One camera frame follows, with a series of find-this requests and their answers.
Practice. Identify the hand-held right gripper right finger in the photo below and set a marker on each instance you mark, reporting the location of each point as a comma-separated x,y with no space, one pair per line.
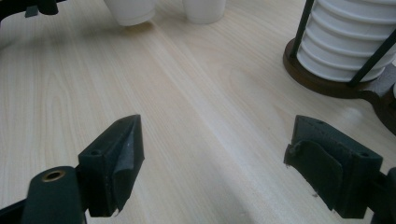
336,174

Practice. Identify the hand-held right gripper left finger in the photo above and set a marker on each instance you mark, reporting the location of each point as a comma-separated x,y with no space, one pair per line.
106,174

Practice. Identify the white paper cup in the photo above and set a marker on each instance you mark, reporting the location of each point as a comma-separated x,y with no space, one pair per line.
130,12
204,11

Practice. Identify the short stack of white cups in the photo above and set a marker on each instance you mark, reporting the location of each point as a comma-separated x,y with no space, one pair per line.
342,46

